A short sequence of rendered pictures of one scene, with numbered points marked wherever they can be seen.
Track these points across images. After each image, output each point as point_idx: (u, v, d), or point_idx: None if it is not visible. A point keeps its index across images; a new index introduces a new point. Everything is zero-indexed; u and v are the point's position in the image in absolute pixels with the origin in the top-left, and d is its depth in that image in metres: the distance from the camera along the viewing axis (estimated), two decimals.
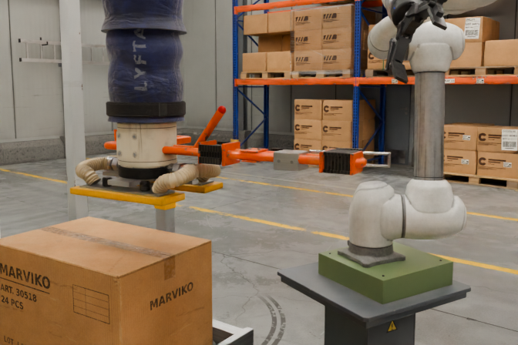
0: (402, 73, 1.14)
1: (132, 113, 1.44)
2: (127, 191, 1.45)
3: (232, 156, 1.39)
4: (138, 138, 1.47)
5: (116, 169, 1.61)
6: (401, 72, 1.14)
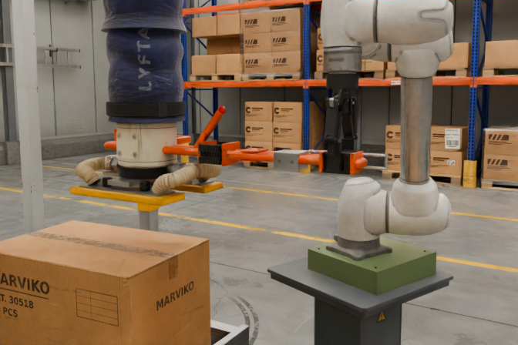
0: (333, 161, 1.25)
1: (132, 113, 1.44)
2: (127, 191, 1.45)
3: (232, 156, 1.39)
4: (138, 138, 1.47)
5: (116, 169, 1.61)
6: (334, 159, 1.24)
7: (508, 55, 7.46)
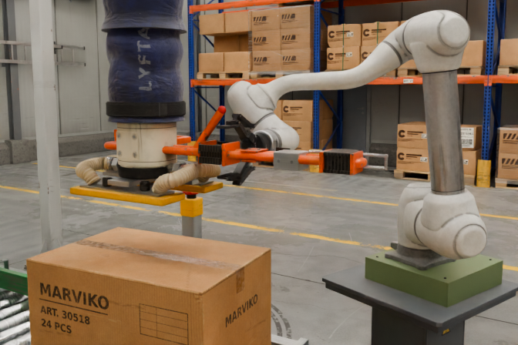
0: (227, 175, 1.46)
1: (132, 113, 1.44)
2: (127, 191, 1.45)
3: (232, 156, 1.39)
4: (138, 138, 1.47)
5: (116, 169, 1.61)
6: (227, 175, 1.46)
7: None
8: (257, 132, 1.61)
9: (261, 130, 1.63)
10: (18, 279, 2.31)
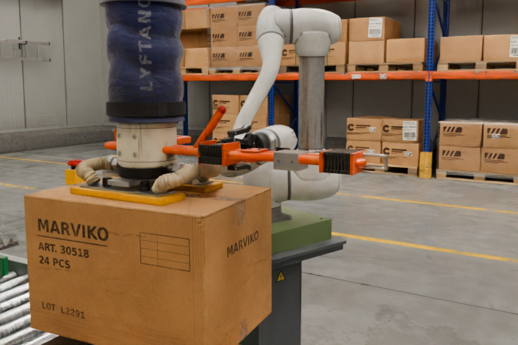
0: None
1: (132, 113, 1.44)
2: (127, 191, 1.45)
3: (232, 156, 1.39)
4: (138, 138, 1.47)
5: (116, 169, 1.61)
6: None
7: (461, 50, 7.75)
8: (256, 132, 1.61)
9: (260, 129, 1.63)
10: None
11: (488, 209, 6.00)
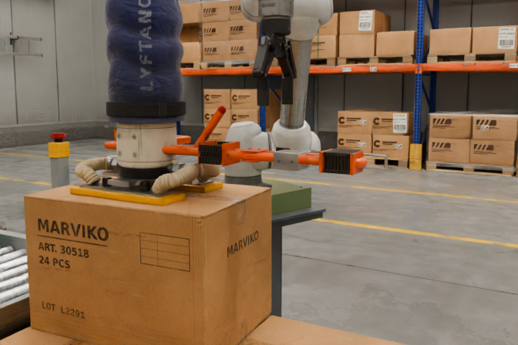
0: (262, 95, 1.30)
1: (132, 113, 1.44)
2: (127, 191, 1.45)
3: (232, 156, 1.39)
4: (138, 138, 1.47)
5: (116, 169, 1.61)
6: (263, 94, 1.30)
7: (450, 42, 7.81)
8: None
9: None
10: None
11: (475, 198, 6.05)
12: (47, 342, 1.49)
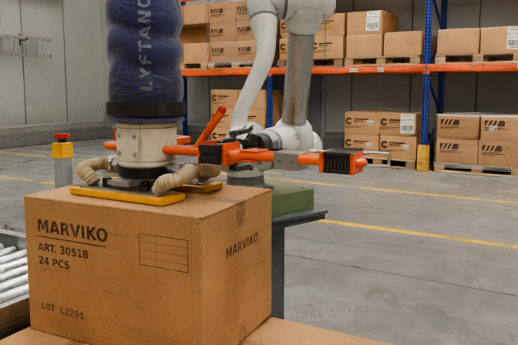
0: None
1: (132, 113, 1.44)
2: (127, 191, 1.45)
3: (232, 156, 1.39)
4: (138, 138, 1.47)
5: (116, 169, 1.61)
6: None
7: (458, 42, 7.76)
8: (258, 133, 1.61)
9: (262, 130, 1.63)
10: None
11: (483, 199, 6.00)
12: (46, 342, 1.49)
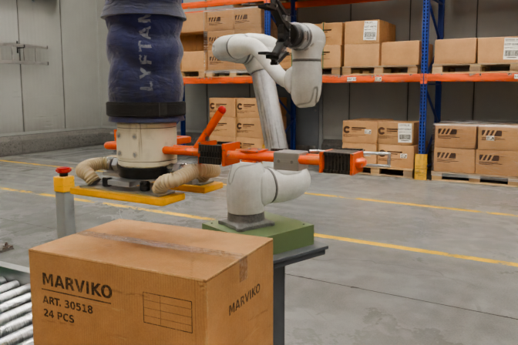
0: (267, 51, 1.61)
1: (132, 113, 1.44)
2: (127, 191, 1.45)
3: (232, 156, 1.39)
4: (138, 138, 1.47)
5: (116, 169, 1.61)
6: None
7: (455, 52, 7.79)
8: None
9: (294, 22, 1.78)
10: None
11: (481, 212, 6.04)
12: None
